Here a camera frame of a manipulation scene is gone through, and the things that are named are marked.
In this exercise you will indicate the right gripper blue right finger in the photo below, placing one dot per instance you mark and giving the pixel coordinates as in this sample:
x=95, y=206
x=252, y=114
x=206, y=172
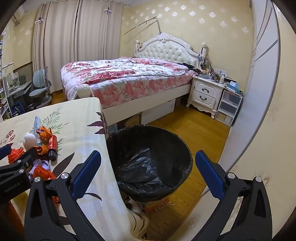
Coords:
x=212, y=173

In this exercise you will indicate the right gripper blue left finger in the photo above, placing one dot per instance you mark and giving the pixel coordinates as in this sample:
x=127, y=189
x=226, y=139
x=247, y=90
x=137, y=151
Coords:
x=83, y=174

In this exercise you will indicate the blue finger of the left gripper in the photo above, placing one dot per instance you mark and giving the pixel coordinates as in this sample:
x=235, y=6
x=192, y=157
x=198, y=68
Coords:
x=26, y=160
x=5, y=151

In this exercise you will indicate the red foam fruit net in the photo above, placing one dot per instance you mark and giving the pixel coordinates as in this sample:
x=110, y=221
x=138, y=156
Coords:
x=15, y=154

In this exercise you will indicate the white plastic bag ball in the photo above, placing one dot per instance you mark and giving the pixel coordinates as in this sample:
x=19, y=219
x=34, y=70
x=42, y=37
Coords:
x=29, y=141

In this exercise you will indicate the small red orange wrapper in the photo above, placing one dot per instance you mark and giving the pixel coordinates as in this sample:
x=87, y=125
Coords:
x=44, y=174

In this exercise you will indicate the red cylindrical bottle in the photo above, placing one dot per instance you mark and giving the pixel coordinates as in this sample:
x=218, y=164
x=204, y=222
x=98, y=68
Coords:
x=52, y=146

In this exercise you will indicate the milk powder sachet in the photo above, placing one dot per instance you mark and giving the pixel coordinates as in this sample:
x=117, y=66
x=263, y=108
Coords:
x=37, y=124

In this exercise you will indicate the lavender paper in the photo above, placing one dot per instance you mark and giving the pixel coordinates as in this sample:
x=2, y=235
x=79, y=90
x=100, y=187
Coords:
x=38, y=162

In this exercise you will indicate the black trash bin with liner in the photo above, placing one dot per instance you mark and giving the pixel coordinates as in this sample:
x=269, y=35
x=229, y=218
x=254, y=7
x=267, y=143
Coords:
x=149, y=163

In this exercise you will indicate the white bookshelf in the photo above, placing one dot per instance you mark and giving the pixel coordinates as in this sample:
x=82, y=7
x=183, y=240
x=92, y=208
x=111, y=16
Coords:
x=5, y=113

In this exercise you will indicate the floral pattern tablecloth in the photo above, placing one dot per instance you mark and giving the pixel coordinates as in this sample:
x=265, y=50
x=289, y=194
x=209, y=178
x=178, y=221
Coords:
x=80, y=128

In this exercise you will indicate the study desk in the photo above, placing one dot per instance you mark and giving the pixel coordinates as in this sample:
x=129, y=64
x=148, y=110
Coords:
x=14, y=95

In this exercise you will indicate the light blue desk chair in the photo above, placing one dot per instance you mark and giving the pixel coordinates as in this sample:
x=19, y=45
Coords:
x=41, y=92

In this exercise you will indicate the white sliding wardrobe door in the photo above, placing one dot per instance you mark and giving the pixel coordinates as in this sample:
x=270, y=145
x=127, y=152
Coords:
x=261, y=83

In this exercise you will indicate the plastic drawer storage unit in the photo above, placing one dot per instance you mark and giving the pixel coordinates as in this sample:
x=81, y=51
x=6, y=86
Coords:
x=228, y=107

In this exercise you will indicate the white bedside nightstand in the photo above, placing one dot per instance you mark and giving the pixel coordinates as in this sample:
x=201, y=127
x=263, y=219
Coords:
x=205, y=95

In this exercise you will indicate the white box under bed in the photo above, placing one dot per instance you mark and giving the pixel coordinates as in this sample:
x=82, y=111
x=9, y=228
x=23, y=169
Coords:
x=157, y=112

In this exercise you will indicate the bed with floral quilt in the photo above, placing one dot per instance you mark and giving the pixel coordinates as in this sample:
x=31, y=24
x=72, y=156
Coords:
x=126, y=86

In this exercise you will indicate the beige curtains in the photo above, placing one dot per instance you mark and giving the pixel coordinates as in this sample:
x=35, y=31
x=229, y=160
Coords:
x=69, y=31

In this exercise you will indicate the white tufted headboard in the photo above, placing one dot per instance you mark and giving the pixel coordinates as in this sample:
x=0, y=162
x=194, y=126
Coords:
x=170, y=48

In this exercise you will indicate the wall air conditioner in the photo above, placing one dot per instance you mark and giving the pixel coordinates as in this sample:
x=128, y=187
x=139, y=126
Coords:
x=18, y=15

